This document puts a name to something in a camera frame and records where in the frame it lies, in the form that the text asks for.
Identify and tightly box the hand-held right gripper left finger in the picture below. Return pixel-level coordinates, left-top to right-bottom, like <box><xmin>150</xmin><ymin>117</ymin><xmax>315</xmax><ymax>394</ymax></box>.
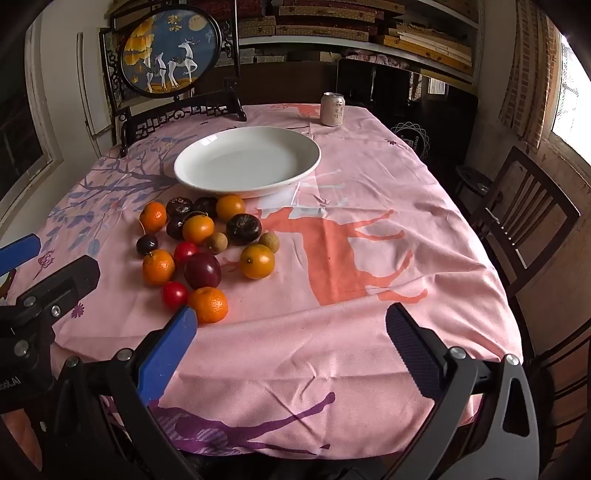
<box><xmin>55</xmin><ymin>305</ymin><xmax>199</xmax><ymax>480</ymax></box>

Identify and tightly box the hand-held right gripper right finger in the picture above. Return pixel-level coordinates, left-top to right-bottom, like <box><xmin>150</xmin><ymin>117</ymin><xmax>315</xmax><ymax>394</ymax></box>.
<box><xmin>385</xmin><ymin>302</ymin><xmax>539</xmax><ymax>480</ymax></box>

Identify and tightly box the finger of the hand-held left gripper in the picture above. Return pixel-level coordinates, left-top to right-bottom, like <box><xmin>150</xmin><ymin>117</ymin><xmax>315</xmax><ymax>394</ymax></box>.
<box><xmin>0</xmin><ymin>233</ymin><xmax>43</xmax><ymax>278</ymax></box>
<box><xmin>0</xmin><ymin>255</ymin><xmax>101</xmax><ymax>365</ymax></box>

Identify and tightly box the red cherry tomato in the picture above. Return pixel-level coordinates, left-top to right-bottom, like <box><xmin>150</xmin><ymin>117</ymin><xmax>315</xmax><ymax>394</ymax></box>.
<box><xmin>174</xmin><ymin>241</ymin><xmax>199</xmax><ymax>266</ymax></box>
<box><xmin>161</xmin><ymin>281</ymin><xmax>189</xmax><ymax>308</ymax></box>

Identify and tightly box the mandarin orange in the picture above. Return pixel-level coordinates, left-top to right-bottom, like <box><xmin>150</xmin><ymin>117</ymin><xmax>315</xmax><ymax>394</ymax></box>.
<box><xmin>142</xmin><ymin>249</ymin><xmax>177</xmax><ymax>287</ymax></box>
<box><xmin>188</xmin><ymin>287</ymin><xmax>230</xmax><ymax>325</ymax></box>
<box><xmin>139</xmin><ymin>201</ymin><xmax>168</xmax><ymax>233</ymax></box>

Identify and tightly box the dark red plum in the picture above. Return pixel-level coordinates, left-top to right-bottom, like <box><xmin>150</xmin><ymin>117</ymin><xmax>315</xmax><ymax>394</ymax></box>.
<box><xmin>184</xmin><ymin>252</ymin><xmax>222</xmax><ymax>290</ymax></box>

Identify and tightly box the smooth yellowish round orange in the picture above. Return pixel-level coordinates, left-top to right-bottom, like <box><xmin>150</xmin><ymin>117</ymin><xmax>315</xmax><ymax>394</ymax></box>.
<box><xmin>239</xmin><ymin>244</ymin><xmax>276</xmax><ymax>280</ymax></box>

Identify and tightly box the large dark brown water chestnut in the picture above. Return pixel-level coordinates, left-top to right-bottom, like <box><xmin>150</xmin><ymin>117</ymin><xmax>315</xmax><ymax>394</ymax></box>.
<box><xmin>226</xmin><ymin>213</ymin><xmax>263</xmax><ymax>247</ymax></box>

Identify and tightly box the white oval plate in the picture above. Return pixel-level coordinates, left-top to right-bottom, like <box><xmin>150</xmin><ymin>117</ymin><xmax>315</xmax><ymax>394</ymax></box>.
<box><xmin>174</xmin><ymin>126</ymin><xmax>322</xmax><ymax>200</ymax></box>

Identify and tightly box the pink printed tablecloth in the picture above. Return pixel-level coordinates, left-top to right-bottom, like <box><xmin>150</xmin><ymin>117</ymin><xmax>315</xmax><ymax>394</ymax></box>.
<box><xmin>0</xmin><ymin>104</ymin><xmax>525</xmax><ymax>457</ymax></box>

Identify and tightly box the white framed window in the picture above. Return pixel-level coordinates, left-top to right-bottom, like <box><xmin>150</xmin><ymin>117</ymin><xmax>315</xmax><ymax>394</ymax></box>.
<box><xmin>0</xmin><ymin>18</ymin><xmax>65</xmax><ymax>204</ymax></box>

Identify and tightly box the white framed board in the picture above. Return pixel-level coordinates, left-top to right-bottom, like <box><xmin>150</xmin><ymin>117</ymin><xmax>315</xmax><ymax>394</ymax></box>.
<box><xmin>76</xmin><ymin>31</ymin><xmax>115</xmax><ymax>137</ymax></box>

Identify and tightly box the black round stool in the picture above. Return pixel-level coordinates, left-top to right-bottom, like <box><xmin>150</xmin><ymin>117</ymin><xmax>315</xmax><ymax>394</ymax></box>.
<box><xmin>455</xmin><ymin>166</ymin><xmax>497</xmax><ymax>197</ymax></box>

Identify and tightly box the dark slatted wooden chair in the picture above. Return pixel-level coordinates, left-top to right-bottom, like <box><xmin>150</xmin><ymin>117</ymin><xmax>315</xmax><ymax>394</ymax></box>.
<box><xmin>455</xmin><ymin>147</ymin><xmax>581</xmax><ymax>324</ymax></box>

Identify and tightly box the round deer picture table screen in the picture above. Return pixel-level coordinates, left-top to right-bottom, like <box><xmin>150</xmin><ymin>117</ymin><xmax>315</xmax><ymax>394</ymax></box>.
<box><xmin>99</xmin><ymin>0</ymin><xmax>247</xmax><ymax>158</ymax></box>

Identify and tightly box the beige drink can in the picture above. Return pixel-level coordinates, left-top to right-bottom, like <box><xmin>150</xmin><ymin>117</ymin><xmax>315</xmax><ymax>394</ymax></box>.
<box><xmin>322</xmin><ymin>92</ymin><xmax>346</xmax><ymax>127</ymax></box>

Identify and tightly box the black cabinet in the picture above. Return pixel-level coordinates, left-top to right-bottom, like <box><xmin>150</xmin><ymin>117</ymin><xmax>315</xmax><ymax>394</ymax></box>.
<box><xmin>337</xmin><ymin>58</ymin><xmax>478</xmax><ymax>167</ymax></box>

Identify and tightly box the bright window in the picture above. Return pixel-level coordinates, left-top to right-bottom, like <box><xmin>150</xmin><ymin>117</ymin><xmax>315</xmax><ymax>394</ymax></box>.
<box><xmin>549</xmin><ymin>32</ymin><xmax>591</xmax><ymax>148</ymax></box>

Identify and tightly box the white wall shelf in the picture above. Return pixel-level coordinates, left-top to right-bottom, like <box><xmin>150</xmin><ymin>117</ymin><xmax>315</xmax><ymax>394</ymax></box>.
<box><xmin>235</xmin><ymin>0</ymin><xmax>485</xmax><ymax>86</ymax></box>

